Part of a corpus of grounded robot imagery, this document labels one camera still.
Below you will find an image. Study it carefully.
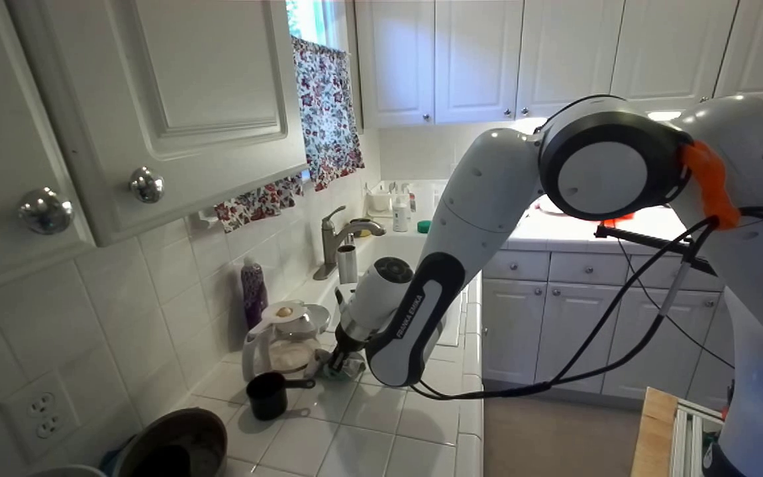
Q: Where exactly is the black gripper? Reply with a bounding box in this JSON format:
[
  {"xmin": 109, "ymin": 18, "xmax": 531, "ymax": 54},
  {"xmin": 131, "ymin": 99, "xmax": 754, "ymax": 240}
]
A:
[{"xmin": 322, "ymin": 327, "xmax": 364, "ymax": 381}]

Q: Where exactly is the white towel with green edge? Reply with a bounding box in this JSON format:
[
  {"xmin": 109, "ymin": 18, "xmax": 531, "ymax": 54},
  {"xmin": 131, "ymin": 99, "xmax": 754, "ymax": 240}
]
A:
[{"xmin": 306, "ymin": 358, "xmax": 375, "ymax": 397}]

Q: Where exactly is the white paper towel roll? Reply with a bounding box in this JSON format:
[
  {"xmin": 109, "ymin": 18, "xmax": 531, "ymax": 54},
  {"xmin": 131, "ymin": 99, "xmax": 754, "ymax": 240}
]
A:
[{"xmin": 332, "ymin": 245, "xmax": 363, "ymax": 313}]

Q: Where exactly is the silver round dish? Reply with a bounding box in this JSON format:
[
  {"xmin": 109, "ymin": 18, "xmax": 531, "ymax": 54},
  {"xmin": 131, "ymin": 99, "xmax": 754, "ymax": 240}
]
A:
[{"xmin": 301, "ymin": 303, "xmax": 332, "ymax": 336}]

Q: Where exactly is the black measuring cup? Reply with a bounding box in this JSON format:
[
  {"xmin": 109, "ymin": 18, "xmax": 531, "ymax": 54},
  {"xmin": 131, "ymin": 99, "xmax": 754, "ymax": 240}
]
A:
[{"xmin": 242, "ymin": 370, "xmax": 313, "ymax": 425}]

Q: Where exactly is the purple bottle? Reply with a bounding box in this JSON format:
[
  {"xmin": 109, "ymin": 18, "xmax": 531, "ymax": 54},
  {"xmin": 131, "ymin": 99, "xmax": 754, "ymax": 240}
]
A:
[{"xmin": 232, "ymin": 256, "xmax": 273, "ymax": 336}]

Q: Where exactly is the grey metal faucet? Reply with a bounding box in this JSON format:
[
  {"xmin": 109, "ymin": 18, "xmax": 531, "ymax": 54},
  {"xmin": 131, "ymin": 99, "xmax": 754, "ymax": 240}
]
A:
[{"xmin": 310, "ymin": 205, "xmax": 385, "ymax": 283}]

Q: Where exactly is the white kitchen sink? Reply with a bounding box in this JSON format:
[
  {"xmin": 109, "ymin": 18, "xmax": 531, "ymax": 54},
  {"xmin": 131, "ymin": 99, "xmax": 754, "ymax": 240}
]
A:
[{"xmin": 332, "ymin": 225, "xmax": 441, "ymax": 307}]

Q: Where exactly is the white soap bottle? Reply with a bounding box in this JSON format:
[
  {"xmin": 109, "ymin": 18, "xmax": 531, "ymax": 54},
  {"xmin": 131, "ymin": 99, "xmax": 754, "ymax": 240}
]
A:
[{"xmin": 389, "ymin": 195, "xmax": 415, "ymax": 236}]

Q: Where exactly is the white container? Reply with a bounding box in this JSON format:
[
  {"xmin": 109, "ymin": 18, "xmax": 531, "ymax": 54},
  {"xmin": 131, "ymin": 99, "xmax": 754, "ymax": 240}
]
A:
[{"xmin": 364, "ymin": 180, "xmax": 395, "ymax": 216}]

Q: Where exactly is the dark round bowl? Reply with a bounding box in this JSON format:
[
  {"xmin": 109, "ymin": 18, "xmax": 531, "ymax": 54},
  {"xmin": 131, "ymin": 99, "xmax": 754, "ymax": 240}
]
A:
[{"xmin": 110, "ymin": 407, "xmax": 230, "ymax": 477}]

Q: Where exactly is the white lower cabinet row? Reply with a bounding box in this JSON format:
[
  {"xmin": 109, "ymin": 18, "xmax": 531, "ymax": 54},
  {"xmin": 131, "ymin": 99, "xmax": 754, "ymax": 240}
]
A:
[{"xmin": 482, "ymin": 250, "xmax": 739, "ymax": 411}]

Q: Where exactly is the white cabinet row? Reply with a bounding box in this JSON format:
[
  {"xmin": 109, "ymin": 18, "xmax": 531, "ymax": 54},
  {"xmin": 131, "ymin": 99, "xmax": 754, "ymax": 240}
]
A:
[
  {"xmin": 482, "ymin": 250, "xmax": 739, "ymax": 411},
  {"xmin": 352, "ymin": 0, "xmax": 763, "ymax": 130}
]

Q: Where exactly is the floral window curtain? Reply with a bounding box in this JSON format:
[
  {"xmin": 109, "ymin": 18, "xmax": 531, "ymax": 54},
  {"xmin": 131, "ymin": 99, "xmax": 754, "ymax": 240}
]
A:
[{"xmin": 187, "ymin": 38, "xmax": 368, "ymax": 236}]

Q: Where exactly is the round metal cabinet knob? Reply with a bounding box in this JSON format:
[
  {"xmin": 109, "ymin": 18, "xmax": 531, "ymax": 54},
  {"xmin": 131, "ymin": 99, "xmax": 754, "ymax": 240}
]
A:
[
  {"xmin": 125, "ymin": 164, "xmax": 167, "ymax": 207},
  {"xmin": 12, "ymin": 185, "xmax": 76, "ymax": 240}
]

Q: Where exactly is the orange clamp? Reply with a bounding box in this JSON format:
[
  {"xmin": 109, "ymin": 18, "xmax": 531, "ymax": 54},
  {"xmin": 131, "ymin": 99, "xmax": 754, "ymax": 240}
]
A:
[{"xmin": 599, "ymin": 211, "xmax": 641, "ymax": 234}]

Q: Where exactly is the wide white upper cabinet door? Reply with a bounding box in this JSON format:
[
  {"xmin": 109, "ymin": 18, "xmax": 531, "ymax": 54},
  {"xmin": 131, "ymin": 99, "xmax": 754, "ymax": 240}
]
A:
[{"xmin": 1, "ymin": 0, "xmax": 310, "ymax": 252}]

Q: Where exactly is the white upper cabinet row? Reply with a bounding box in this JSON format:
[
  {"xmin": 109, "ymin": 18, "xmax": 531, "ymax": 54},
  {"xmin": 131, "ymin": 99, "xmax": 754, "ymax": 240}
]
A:
[{"xmin": 352, "ymin": 0, "xmax": 763, "ymax": 130}]

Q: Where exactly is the kitchen window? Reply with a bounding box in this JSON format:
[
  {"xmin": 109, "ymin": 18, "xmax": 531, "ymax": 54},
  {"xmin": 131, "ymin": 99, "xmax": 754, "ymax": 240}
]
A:
[{"xmin": 282, "ymin": 0, "xmax": 350, "ymax": 54}]

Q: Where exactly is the narrow white upper cabinet door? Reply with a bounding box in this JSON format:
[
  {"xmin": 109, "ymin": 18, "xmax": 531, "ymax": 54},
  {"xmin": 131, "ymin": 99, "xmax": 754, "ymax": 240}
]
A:
[{"xmin": 0, "ymin": 0, "xmax": 98, "ymax": 301}]

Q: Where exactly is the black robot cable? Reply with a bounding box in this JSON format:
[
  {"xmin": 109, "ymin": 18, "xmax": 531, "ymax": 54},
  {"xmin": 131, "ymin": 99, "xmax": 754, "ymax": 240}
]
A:
[{"xmin": 408, "ymin": 205, "xmax": 763, "ymax": 407}]

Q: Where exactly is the white wall outlet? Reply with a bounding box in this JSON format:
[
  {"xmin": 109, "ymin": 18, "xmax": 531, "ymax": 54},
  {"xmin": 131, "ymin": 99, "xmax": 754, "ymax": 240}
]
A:
[{"xmin": 0, "ymin": 373, "xmax": 81, "ymax": 465}]

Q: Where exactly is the thin black cable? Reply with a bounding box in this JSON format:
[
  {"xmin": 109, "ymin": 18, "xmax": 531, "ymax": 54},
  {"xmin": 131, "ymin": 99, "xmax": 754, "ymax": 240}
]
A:
[{"xmin": 613, "ymin": 236, "xmax": 740, "ymax": 373}]

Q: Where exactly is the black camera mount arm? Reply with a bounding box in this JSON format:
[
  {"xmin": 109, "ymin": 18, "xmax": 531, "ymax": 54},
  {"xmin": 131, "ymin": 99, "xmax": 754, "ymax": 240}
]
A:
[{"xmin": 593, "ymin": 222, "xmax": 721, "ymax": 279}]

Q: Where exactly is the aluminium extrusion frame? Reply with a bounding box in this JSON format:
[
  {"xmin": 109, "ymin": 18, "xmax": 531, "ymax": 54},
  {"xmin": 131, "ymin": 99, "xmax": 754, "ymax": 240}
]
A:
[{"xmin": 666, "ymin": 397, "xmax": 725, "ymax": 477}]

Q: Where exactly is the orange cable strap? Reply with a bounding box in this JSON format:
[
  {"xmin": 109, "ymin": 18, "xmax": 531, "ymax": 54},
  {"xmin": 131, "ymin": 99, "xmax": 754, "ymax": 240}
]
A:
[{"xmin": 678, "ymin": 139, "xmax": 746, "ymax": 234}]

